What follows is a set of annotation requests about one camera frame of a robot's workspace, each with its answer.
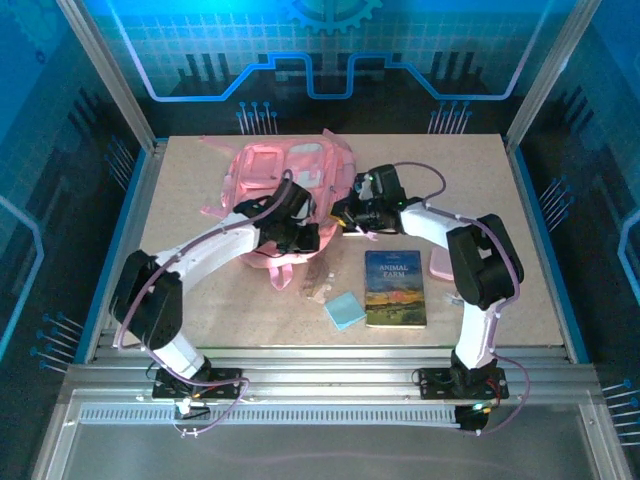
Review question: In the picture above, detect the pink pencil case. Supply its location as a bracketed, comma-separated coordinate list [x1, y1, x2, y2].
[428, 247, 456, 282]

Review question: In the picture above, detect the white cable connector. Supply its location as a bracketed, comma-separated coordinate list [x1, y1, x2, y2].
[174, 398, 211, 421]

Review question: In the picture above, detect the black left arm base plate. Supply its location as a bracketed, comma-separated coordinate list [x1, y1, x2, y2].
[151, 367, 244, 401]

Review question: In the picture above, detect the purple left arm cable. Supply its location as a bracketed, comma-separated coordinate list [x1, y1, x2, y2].
[113, 168, 251, 439]

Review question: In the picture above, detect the blue table side trim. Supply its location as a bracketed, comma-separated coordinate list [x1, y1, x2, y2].
[73, 137, 169, 365]
[502, 134, 591, 365]

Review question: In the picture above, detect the black controller box with LEDs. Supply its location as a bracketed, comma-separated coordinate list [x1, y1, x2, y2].
[454, 403, 494, 434]

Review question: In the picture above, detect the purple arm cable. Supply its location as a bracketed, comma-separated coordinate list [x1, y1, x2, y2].
[392, 160, 532, 436]
[113, 168, 251, 439]

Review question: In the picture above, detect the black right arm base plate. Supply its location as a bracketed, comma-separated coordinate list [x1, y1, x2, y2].
[417, 366, 510, 401]

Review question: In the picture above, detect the pink backpack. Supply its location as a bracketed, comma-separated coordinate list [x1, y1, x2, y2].
[199, 128, 359, 292]

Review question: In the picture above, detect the aluminium frame cross rail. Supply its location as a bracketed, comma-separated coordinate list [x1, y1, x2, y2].
[62, 344, 604, 401]

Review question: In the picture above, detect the grey slotted cable duct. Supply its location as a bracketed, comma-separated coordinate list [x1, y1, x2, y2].
[78, 407, 464, 426]

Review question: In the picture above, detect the aluminium frame post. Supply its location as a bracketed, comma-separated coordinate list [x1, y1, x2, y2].
[55, 0, 164, 154]
[503, 0, 604, 151]

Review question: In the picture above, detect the blue sticky note pad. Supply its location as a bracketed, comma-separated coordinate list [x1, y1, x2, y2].
[323, 292, 370, 332]

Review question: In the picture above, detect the clear pouch with pens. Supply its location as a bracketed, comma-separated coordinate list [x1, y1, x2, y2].
[298, 259, 341, 304]

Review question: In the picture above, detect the Animal Farm paperback book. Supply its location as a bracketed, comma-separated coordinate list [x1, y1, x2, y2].
[363, 249, 429, 330]

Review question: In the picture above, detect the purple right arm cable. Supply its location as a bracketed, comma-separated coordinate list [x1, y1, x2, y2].
[392, 160, 532, 436]

